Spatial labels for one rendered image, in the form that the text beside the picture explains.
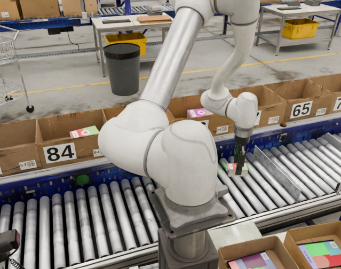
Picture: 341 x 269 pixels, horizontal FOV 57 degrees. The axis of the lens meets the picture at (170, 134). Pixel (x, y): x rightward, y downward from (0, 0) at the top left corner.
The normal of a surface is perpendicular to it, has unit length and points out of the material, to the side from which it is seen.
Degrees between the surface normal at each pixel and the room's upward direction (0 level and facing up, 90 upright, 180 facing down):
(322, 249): 0
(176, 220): 12
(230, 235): 0
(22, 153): 90
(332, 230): 89
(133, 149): 57
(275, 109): 90
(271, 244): 90
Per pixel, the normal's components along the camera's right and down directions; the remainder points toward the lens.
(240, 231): 0.00, -0.84
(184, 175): -0.20, 0.46
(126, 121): -0.36, -0.43
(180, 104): 0.33, 0.51
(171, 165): -0.65, 0.33
